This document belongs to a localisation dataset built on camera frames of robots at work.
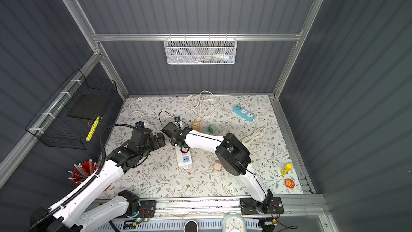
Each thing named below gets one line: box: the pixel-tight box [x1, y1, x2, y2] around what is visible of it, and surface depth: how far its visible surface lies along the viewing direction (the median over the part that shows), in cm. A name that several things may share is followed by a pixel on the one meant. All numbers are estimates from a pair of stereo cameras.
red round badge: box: [284, 178, 296, 189], surface depth 82 cm
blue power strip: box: [232, 104, 256, 123], surface depth 110 cm
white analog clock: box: [222, 213, 247, 232], surface depth 69 cm
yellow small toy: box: [280, 163, 293, 176], surface depth 81 cm
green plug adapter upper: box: [207, 124, 218, 134], surface depth 103 cm
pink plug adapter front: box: [213, 162, 223, 172], surface depth 86 cm
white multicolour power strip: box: [175, 146, 193, 168], surface depth 88 cm
